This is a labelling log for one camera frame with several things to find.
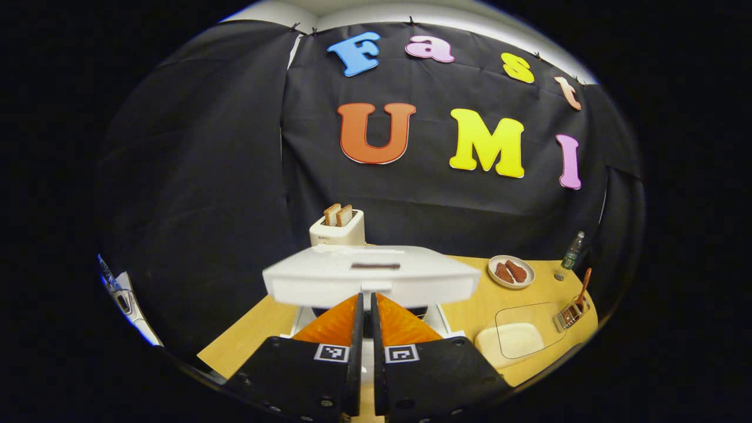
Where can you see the white toaster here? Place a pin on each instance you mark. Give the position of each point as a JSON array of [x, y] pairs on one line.
[[338, 236]]

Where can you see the clear water bottle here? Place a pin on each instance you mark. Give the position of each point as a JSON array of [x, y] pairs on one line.
[[572, 255]]

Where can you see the white rice cooker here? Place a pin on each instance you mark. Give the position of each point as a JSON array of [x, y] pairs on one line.
[[376, 279]]

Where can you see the white round plate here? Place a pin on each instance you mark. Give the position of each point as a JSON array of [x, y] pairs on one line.
[[511, 286]]

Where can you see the toast bread slice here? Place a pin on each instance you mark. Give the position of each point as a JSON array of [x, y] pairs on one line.
[[345, 215], [332, 215]]

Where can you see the brown wooden spoon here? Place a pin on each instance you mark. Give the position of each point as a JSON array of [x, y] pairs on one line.
[[586, 282]]

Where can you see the clear box of rice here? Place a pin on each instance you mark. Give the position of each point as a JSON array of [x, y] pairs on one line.
[[511, 341]]

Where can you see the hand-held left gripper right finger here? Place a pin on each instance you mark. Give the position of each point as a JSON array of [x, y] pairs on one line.
[[377, 352]]

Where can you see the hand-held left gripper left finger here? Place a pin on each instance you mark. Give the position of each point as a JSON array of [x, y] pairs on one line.
[[357, 352]]

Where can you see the black backdrop cloth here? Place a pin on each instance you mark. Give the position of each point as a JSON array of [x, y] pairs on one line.
[[235, 176]]

